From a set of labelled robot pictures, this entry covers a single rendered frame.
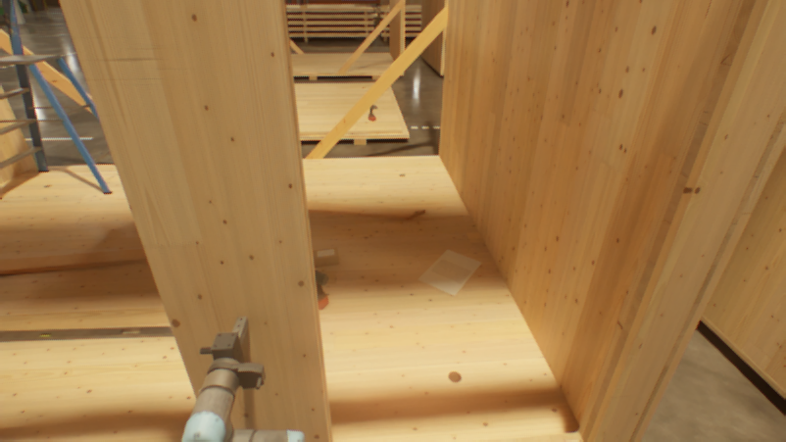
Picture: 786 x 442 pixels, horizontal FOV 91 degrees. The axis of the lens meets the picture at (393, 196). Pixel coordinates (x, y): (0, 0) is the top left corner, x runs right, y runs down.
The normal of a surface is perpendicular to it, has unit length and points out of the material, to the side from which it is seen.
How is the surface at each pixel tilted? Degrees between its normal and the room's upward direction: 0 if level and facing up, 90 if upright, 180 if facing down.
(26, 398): 0
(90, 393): 0
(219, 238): 90
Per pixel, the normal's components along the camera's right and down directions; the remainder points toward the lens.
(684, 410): 0.00, -0.89
